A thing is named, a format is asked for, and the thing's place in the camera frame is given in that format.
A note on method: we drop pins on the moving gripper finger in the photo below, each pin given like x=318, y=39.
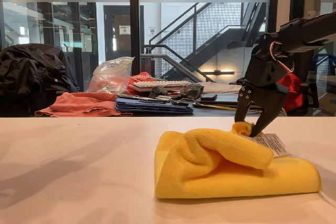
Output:
x=244, y=103

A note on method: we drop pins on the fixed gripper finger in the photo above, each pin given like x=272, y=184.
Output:
x=273, y=103

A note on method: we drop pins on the yellow microfiber towel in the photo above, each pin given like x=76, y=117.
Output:
x=210, y=182

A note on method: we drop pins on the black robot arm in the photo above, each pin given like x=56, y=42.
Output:
x=309, y=32

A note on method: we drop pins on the black laptop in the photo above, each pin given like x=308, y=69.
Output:
x=225, y=98

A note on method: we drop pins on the red fabric bag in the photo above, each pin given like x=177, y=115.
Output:
x=292, y=95

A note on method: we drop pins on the beige folded cloth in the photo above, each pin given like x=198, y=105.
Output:
x=220, y=87

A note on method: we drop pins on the silver laptop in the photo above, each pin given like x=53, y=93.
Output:
x=215, y=106

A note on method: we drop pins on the black low table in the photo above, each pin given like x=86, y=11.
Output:
x=210, y=113

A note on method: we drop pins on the black smooth phone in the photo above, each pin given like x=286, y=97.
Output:
x=209, y=97

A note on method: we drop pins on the black chair with red garment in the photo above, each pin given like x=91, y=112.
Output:
x=312, y=95

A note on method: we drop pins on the black metal staircase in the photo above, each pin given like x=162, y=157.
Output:
x=231, y=32

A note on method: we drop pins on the black keypad phone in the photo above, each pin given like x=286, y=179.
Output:
x=180, y=102

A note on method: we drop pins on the small red packet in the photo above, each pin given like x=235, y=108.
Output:
x=173, y=93

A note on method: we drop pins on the white keyboard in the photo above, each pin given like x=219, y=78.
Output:
x=162, y=85

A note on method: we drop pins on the silver keypad phone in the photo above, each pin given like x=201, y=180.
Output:
x=156, y=100

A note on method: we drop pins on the dark framed door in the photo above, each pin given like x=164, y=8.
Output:
x=110, y=32

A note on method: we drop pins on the blue folder stack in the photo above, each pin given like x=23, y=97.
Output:
x=152, y=107

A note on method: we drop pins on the black jacket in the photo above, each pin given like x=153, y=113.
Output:
x=31, y=77

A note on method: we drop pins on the red printed shirt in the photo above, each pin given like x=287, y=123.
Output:
x=140, y=79

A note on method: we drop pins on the dark grey keypad phone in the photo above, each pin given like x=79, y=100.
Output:
x=131, y=96

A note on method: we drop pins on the clear plastic zip bag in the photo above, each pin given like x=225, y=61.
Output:
x=110, y=74

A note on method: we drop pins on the orange folded shirt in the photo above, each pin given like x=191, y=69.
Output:
x=78, y=104

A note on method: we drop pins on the wall light bar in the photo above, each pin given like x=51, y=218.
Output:
x=218, y=72

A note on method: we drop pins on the black window post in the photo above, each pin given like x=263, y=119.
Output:
x=134, y=24

